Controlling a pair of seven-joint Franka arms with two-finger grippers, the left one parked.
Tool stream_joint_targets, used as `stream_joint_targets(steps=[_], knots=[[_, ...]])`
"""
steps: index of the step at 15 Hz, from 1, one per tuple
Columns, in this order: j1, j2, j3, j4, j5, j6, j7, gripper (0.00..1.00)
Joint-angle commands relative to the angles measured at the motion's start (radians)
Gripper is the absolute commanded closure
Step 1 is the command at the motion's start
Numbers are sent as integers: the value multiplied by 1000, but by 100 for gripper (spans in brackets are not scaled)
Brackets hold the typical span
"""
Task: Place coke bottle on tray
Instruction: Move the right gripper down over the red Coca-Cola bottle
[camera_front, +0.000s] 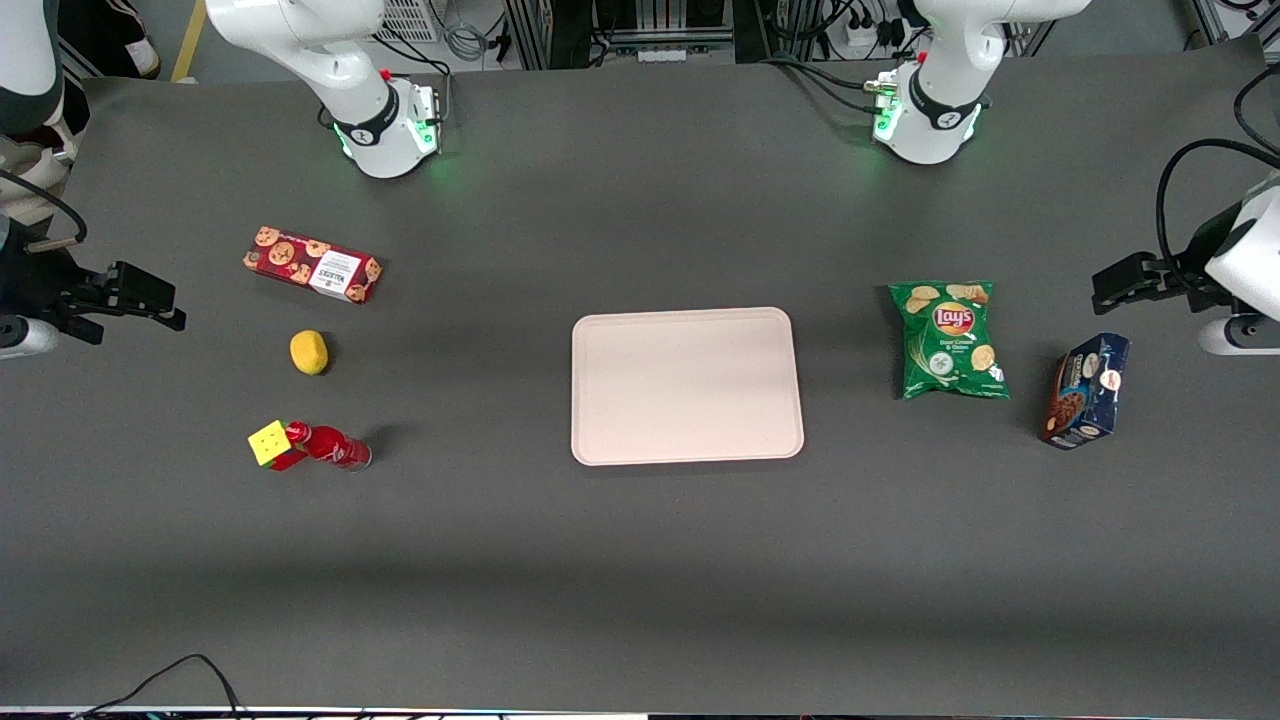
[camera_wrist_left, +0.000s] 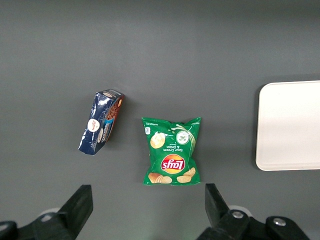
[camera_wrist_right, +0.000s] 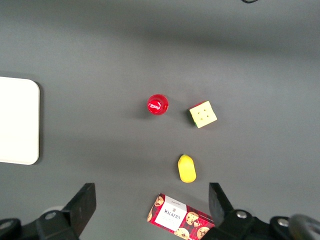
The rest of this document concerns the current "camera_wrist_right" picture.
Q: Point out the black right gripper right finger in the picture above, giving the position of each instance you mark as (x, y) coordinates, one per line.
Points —
(220, 205)

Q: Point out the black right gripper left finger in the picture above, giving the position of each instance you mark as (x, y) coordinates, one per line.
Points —
(81, 207)

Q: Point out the small red can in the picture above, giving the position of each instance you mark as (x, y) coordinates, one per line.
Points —
(157, 105)

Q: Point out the cream plastic tray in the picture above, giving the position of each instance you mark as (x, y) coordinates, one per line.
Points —
(17, 120)

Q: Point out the red Walkers cookie box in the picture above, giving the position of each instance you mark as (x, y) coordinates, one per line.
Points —
(175, 217)

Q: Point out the yellow toy lemon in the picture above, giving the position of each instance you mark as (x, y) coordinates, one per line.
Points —
(186, 168)

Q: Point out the multicoloured puzzle cube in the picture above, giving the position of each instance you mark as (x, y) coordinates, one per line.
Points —
(203, 115)

